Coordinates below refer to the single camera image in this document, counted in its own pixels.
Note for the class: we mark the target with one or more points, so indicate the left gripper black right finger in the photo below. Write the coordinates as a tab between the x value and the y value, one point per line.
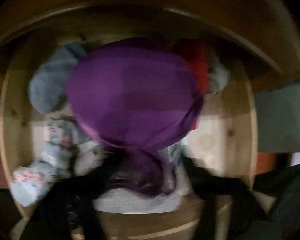
247	220

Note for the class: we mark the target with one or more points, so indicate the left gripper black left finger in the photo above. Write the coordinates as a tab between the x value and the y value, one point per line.
68	203

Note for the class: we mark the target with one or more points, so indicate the grey white underwear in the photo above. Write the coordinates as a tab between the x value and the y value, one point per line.
91	155

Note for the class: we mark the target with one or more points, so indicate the purple bra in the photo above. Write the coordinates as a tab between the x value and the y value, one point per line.
135	102

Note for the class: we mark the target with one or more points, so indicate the red underwear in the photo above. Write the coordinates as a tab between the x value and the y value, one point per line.
197	61

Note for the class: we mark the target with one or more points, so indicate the white pink floral underwear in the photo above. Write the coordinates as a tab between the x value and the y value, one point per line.
30	184

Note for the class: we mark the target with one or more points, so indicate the light blue sock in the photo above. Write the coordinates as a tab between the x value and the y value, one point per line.
47	87

